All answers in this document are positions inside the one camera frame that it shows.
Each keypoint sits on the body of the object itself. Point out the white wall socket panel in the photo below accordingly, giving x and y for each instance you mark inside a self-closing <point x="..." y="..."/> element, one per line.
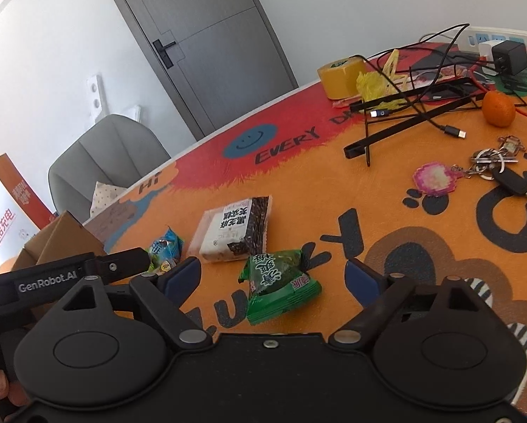
<point x="97" y="96"/>

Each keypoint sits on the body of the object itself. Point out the blue snack packet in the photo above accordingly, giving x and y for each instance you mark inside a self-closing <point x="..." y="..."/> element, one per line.
<point x="169" y="246"/>

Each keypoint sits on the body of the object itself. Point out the black charger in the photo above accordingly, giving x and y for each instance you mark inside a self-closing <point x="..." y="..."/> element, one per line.
<point x="510" y="57"/>

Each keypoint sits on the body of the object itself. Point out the small white wall plate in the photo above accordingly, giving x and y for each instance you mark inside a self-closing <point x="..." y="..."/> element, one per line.
<point x="135" y="113"/>

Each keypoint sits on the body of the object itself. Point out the black and white snack packet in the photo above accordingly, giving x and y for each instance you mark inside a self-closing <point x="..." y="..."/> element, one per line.
<point x="228" y="231"/>

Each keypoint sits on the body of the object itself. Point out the orange and white display box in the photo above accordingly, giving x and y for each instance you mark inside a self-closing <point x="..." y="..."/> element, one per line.
<point x="8" y="220"/>

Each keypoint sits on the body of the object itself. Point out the grey door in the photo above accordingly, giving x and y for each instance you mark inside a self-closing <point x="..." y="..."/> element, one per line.
<point x="210" y="44"/>

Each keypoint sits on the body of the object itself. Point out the silver key rings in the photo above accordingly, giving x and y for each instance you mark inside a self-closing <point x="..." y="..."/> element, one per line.
<point x="488" y="161"/>

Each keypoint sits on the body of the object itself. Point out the dotted cream cushion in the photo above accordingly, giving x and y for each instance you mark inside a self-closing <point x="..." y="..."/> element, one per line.
<point x="106" y="198"/>

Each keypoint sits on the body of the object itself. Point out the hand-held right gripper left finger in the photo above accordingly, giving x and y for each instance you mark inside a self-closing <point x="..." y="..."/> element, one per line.
<point x="183" y="280"/>

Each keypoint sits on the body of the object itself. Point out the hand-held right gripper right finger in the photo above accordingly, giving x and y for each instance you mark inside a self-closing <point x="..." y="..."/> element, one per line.
<point x="362" y="283"/>

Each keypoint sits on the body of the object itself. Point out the cat print round mat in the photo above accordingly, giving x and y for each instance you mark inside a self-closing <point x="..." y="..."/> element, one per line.
<point x="378" y="211"/>

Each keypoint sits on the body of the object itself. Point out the grey chair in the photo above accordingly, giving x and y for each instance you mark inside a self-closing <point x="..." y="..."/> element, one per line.
<point x="109" y="154"/>

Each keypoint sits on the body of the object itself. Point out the yellow tape roll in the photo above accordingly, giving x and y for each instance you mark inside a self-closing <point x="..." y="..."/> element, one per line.
<point x="340" y="79"/>

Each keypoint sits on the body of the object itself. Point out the white power strip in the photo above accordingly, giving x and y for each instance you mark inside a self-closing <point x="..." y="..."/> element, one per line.
<point x="521" y="37"/>

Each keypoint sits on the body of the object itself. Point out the green snack packet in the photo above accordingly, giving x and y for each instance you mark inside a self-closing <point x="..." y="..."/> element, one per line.
<point x="276" y="286"/>

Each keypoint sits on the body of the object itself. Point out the black car key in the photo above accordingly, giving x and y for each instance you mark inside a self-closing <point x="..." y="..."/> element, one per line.
<point x="510" y="180"/>

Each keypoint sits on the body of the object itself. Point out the crumpled yellow plastic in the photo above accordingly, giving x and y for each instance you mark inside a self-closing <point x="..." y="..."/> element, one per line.
<point x="371" y="88"/>

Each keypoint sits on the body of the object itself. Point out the white charger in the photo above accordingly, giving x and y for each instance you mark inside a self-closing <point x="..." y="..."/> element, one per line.
<point x="488" y="49"/>

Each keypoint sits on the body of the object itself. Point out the mandarin orange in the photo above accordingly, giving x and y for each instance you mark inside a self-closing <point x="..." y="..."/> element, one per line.
<point x="499" y="109"/>

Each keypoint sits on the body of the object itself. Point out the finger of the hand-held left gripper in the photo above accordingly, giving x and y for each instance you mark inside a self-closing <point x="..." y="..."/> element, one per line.
<point x="118" y="264"/>

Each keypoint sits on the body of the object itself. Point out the brown cardboard box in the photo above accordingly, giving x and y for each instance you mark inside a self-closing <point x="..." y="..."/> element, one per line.
<point x="61" y="240"/>

